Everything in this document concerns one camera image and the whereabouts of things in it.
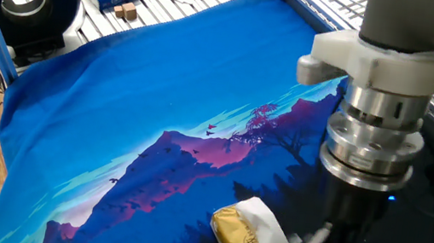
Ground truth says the small wooden cube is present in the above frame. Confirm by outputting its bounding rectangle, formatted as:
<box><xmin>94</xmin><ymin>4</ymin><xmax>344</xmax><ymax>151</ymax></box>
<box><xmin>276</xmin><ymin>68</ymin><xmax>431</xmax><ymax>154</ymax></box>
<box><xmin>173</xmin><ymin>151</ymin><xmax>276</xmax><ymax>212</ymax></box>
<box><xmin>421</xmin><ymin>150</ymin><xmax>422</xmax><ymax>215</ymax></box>
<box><xmin>112</xmin><ymin>3</ymin><xmax>125</xmax><ymax>20</ymax></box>
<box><xmin>119</xmin><ymin>1</ymin><xmax>140</xmax><ymax>22</ymax></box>

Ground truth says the grey aluminium table rail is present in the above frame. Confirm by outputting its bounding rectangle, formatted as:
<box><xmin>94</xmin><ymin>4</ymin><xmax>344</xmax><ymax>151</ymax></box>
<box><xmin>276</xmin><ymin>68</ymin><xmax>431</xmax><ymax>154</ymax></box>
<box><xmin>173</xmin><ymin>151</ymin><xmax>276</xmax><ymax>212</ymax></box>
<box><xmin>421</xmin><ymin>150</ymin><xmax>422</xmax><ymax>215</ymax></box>
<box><xmin>246</xmin><ymin>0</ymin><xmax>434</xmax><ymax>146</ymax></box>

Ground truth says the blue mountain landscape cloth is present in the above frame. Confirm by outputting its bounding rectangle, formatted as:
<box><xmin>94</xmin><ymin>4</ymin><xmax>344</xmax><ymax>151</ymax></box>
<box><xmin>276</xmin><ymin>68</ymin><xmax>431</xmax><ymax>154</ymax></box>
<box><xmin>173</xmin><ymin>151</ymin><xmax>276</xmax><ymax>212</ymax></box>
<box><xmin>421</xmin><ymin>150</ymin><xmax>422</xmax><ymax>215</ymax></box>
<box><xmin>0</xmin><ymin>0</ymin><xmax>434</xmax><ymax>243</ymax></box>

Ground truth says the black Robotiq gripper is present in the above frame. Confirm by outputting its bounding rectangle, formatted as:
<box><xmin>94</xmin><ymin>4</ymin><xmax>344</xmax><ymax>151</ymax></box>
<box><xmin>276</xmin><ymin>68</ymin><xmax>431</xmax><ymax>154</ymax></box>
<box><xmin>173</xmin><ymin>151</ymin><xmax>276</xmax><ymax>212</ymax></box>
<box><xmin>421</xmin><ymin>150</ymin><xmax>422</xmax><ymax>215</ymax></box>
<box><xmin>288</xmin><ymin>168</ymin><xmax>395</xmax><ymax>243</ymax></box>

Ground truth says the white paper napkin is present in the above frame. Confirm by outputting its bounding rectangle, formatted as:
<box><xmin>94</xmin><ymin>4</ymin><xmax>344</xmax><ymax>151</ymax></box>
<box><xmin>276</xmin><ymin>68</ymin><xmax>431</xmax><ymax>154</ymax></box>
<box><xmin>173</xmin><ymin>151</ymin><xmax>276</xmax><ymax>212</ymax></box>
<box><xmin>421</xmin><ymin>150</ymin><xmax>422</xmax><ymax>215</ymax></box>
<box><xmin>231</xmin><ymin>194</ymin><xmax>304</xmax><ymax>243</ymax></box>

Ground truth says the white printed wrist bracket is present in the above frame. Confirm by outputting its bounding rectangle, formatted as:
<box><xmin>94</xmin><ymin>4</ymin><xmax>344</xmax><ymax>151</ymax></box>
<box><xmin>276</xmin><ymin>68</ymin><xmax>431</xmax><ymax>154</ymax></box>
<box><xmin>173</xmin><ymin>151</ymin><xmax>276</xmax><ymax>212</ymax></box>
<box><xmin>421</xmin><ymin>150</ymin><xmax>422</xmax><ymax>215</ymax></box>
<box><xmin>293</xmin><ymin>20</ymin><xmax>434</xmax><ymax>106</ymax></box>

